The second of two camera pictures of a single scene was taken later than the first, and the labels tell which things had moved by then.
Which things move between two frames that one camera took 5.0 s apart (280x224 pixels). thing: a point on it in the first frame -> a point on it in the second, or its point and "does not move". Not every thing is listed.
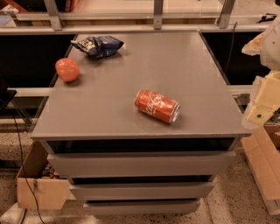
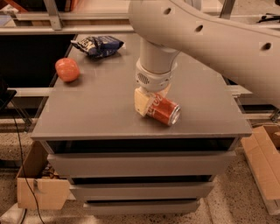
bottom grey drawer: [141, 208] does not move
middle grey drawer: [145, 190] does not move
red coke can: [157, 105] does not move
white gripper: [271, 49] -> [152, 80]
